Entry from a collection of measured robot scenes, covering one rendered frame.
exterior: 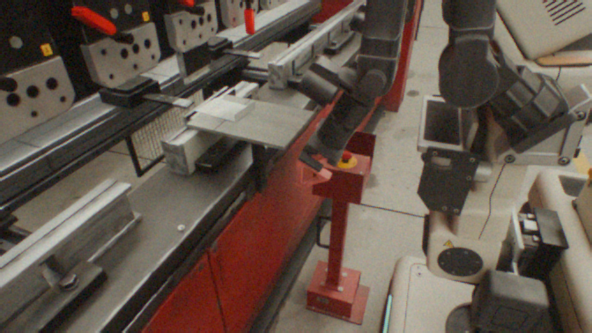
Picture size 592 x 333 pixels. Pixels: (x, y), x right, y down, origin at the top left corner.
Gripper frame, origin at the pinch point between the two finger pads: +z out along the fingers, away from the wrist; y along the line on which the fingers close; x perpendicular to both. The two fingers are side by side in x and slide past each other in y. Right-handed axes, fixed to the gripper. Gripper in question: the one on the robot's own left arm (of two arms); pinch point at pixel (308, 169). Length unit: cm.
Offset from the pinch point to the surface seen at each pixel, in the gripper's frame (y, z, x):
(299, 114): -21.1, 3.6, -7.9
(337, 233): -38, 49, 26
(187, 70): -12.9, 4.6, -35.5
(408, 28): -230, 25, 20
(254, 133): -9.2, 6.9, -14.4
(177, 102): -16.8, 18.0, -37.3
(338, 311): -32, 83, 48
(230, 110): -17.5, 11.4, -23.6
